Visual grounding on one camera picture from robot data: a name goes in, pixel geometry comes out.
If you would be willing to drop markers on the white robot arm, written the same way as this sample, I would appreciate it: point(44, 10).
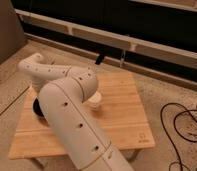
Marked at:
point(61, 92)

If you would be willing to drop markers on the black ceramic bowl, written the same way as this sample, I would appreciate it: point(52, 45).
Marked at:
point(37, 109)

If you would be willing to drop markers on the white cup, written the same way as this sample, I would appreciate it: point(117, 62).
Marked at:
point(95, 100)

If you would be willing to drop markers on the black table leg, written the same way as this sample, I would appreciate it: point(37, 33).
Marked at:
point(100, 58)

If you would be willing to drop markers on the light wooden table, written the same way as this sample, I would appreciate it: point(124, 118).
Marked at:
point(121, 115)

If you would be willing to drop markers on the grey cabinet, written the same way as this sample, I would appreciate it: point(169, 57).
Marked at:
point(12, 37)

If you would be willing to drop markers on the white wall rail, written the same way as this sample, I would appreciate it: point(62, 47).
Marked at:
point(155, 50)

